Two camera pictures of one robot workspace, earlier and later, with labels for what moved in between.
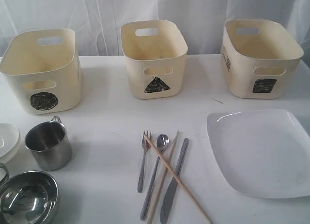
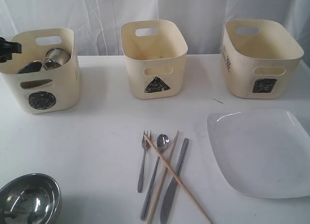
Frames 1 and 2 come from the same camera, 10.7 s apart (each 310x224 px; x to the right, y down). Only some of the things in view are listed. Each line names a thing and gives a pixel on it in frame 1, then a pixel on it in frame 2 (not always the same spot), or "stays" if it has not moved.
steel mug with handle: x=50 y=143 to x=55 y=57
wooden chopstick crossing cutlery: x=177 y=177 stays
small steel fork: x=146 y=145 stays
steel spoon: x=162 y=142 stays
